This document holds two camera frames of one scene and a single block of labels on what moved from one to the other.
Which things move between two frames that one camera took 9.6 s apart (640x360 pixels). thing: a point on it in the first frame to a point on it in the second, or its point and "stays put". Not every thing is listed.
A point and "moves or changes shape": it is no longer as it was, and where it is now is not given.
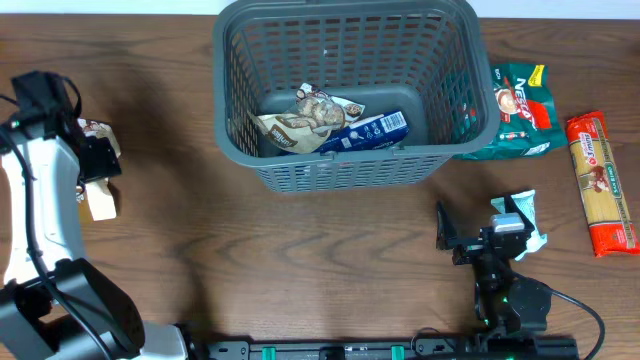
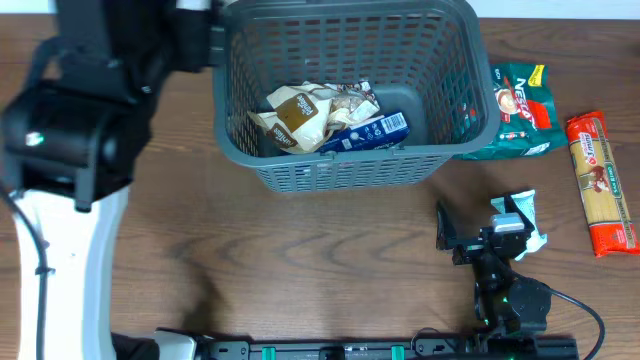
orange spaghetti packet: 607,213 stays put
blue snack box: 367,134 stays put
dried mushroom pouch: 99,197 moves or changes shape
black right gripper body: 467,248 stays put
